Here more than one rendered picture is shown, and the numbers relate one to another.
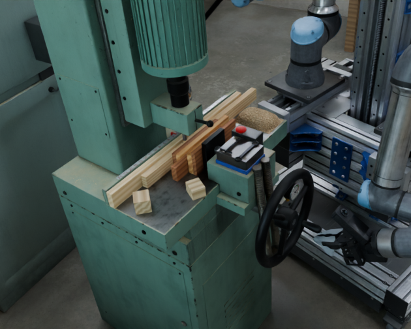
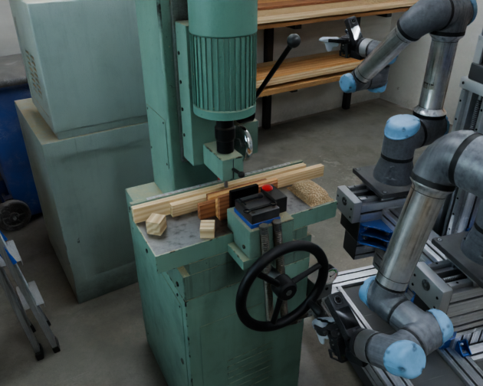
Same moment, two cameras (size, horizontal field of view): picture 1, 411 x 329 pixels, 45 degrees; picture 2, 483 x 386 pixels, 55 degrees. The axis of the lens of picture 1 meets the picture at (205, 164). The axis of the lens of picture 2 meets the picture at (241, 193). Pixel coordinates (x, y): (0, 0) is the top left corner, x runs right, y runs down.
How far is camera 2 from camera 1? 0.46 m
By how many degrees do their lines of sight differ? 19
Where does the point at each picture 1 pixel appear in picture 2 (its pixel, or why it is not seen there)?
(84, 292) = not seen: hidden behind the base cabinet
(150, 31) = (197, 73)
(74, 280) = not seen: hidden behind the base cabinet
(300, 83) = (383, 177)
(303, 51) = (392, 146)
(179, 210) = (182, 242)
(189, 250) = (185, 285)
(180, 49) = (218, 95)
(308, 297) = not seen: outside the picture
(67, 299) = (129, 313)
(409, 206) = (402, 315)
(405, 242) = (376, 348)
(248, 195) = (249, 250)
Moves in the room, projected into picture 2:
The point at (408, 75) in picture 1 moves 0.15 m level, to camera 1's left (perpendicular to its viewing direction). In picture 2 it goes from (422, 169) to (351, 158)
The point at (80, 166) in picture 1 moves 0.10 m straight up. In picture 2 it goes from (149, 190) to (146, 166)
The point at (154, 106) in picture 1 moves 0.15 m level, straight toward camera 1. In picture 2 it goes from (205, 148) to (188, 169)
